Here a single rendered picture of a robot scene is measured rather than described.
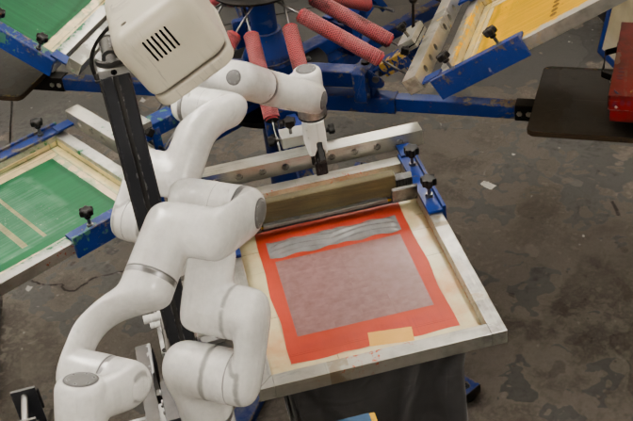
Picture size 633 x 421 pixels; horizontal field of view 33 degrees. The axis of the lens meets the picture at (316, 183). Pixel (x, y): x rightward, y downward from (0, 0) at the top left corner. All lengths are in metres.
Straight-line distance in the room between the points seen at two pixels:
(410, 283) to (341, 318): 0.20
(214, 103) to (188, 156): 0.13
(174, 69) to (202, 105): 0.57
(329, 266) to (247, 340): 0.99
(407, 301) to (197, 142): 0.72
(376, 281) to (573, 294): 1.53
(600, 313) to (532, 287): 0.28
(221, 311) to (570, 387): 2.12
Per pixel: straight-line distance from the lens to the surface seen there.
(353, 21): 3.44
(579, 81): 3.47
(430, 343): 2.44
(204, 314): 1.80
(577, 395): 3.71
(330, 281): 2.69
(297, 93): 2.48
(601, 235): 4.36
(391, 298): 2.62
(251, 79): 2.34
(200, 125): 2.21
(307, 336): 2.54
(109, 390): 1.56
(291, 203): 2.83
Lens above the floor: 2.67
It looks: 34 degrees down
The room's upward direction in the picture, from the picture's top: 8 degrees counter-clockwise
